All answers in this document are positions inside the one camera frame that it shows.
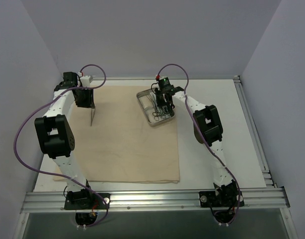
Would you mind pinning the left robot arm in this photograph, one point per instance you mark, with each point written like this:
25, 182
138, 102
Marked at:
55, 135

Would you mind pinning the surgical forceps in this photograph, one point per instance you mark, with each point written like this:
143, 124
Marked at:
165, 113

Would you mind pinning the beige cloth wrap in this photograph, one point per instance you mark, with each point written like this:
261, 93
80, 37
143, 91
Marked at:
120, 146

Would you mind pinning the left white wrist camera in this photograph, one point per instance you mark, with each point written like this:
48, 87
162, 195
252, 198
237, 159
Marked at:
85, 80

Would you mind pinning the aluminium frame rail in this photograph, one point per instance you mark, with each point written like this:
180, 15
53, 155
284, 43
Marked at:
149, 201

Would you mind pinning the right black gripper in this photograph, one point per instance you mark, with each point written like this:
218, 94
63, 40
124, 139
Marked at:
162, 101

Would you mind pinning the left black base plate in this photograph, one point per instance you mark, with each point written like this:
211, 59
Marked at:
83, 201

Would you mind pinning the thin metal tweezers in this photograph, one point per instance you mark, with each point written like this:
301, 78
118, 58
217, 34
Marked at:
93, 110

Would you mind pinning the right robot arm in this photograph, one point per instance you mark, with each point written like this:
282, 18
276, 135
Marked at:
208, 130

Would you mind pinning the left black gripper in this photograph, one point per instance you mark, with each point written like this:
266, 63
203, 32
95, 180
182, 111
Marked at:
85, 104

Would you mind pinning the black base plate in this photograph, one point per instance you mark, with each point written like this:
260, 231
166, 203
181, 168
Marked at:
83, 201
210, 199

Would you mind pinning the metal instrument tray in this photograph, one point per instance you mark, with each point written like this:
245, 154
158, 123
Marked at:
147, 109

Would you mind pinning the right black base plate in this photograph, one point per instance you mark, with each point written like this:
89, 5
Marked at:
210, 199

